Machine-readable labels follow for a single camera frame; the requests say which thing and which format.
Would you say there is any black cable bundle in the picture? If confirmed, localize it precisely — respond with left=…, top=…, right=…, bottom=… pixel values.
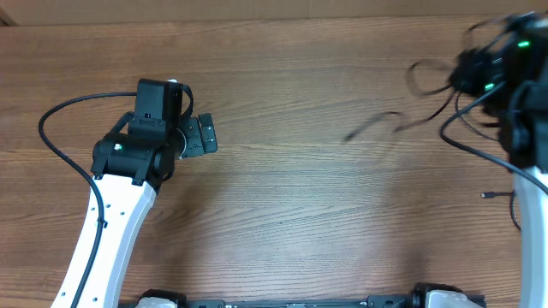
left=343, top=58, right=502, bottom=145

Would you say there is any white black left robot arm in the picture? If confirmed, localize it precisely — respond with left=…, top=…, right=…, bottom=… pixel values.
left=39, top=79, right=217, bottom=307

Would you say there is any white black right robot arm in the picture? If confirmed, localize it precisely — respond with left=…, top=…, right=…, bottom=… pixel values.
left=439, top=12, right=547, bottom=307

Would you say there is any black left camera cable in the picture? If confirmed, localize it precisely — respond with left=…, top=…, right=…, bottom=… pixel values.
left=37, top=92, right=138, bottom=308

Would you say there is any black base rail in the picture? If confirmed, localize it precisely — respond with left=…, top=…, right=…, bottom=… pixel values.
left=118, top=282, right=487, bottom=308

